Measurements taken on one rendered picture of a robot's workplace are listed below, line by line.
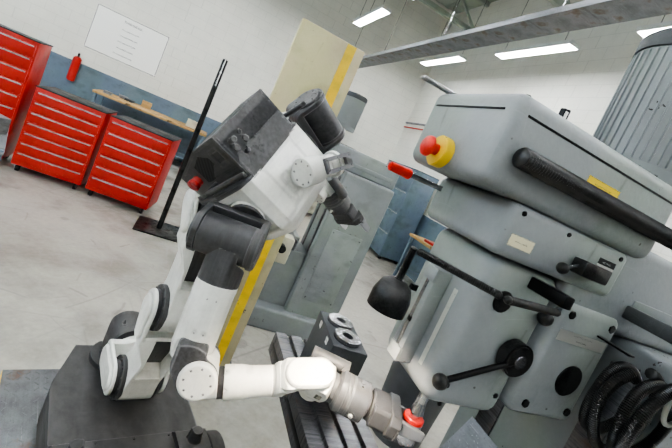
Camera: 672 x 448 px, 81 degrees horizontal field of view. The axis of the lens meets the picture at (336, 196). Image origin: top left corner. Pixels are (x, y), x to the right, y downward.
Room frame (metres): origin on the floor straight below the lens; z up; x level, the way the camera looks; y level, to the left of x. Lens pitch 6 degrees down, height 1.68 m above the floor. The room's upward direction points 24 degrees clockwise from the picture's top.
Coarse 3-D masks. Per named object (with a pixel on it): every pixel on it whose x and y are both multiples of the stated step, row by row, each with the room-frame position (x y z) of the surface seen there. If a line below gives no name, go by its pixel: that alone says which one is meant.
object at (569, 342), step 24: (576, 312) 0.78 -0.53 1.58; (552, 336) 0.77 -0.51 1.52; (576, 336) 0.79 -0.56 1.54; (552, 360) 0.78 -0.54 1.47; (576, 360) 0.80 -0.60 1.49; (528, 384) 0.77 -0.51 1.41; (552, 384) 0.79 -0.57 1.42; (576, 384) 0.81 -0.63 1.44; (528, 408) 0.78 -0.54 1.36; (552, 408) 0.81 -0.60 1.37
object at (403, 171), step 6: (390, 162) 0.83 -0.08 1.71; (390, 168) 0.83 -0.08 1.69; (396, 168) 0.83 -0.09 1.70; (402, 168) 0.83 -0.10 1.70; (408, 168) 0.84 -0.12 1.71; (402, 174) 0.84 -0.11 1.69; (408, 174) 0.84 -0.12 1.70; (414, 174) 0.85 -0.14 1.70; (420, 180) 0.86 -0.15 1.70; (426, 180) 0.86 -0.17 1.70; (432, 186) 0.87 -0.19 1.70; (438, 186) 0.88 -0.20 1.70
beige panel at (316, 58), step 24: (312, 24) 2.34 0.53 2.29; (312, 48) 2.36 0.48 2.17; (336, 48) 2.41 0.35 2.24; (288, 72) 2.33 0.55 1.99; (312, 72) 2.38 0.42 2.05; (336, 72) 2.42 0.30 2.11; (288, 96) 2.35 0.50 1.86; (336, 96) 2.45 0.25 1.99; (264, 264) 2.45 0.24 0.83; (240, 288) 2.42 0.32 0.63; (240, 312) 2.44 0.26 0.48; (240, 336) 2.47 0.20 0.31
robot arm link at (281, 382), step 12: (288, 360) 0.82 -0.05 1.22; (300, 360) 0.82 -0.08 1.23; (312, 360) 0.83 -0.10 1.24; (324, 360) 0.83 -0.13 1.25; (276, 372) 0.81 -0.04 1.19; (288, 372) 0.79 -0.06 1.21; (300, 372) 0.80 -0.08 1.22; (312, 372) 0.81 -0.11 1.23; (324, 372) 0.81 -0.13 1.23; (276, 384) 0.79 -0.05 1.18; (288, 384) 0.78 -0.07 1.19; (300, 384) 0.78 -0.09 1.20; (312, 384) 0.79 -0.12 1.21; (324, 384) 0.80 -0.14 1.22; (276, 396) 0.80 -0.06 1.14
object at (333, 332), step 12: (324, 312) 1.32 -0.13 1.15; (324, 324) 1.25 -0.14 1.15; (336, 324) 1.25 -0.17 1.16; (348, 324) 1.28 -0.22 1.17; (312, 336) 1.30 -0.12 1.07; (324, 336) 1.21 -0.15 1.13; (336, 336) 1.17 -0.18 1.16; (348, 336) 1.21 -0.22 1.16; (312, 348) 1.25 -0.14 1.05; (324, 348) 1.17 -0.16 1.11; (336, 348) 1.12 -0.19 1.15; (348, 348) 1.14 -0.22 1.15; (360, 348) 1.18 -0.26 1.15; (348, 360) 1.14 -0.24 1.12; (360, 360) 1.15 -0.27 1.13
